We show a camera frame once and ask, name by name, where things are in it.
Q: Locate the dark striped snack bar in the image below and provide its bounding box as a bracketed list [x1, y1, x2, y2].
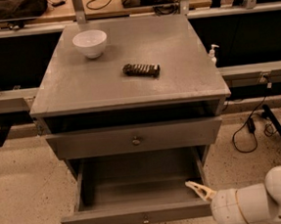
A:
[122, 64, 161, 77]

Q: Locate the black coiled cable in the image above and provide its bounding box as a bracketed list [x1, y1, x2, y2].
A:
[152, 0, 180, 18]

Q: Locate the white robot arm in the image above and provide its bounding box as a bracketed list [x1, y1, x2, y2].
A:
[185, 165, 281, 224]

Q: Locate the white ceramic bowl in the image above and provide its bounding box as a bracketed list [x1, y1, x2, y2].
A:
[72, 29, 108, 59]

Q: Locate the grey wooden drawer cabinet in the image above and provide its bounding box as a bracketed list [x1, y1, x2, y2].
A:
[21, 9, 238, 186]

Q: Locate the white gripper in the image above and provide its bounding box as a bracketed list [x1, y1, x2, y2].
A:
[185, 180, 246, 224]

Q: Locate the black bracket leg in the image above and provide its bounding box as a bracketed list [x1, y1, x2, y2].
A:
[0, 124, 11, 147]

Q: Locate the grey drawer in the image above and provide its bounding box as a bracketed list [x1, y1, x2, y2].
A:
[46, 116, 222, 159]
[62, 147, 211, 224]

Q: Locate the grey top drawer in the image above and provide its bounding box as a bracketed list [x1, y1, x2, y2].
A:
[46, 116, 222, 159]

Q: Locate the white pump dispenser bottle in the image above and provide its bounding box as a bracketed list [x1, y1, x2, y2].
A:
[209, 44, 219, 65]

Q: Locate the black bag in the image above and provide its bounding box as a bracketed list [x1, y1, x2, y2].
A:
[0, 0, 48, 21]

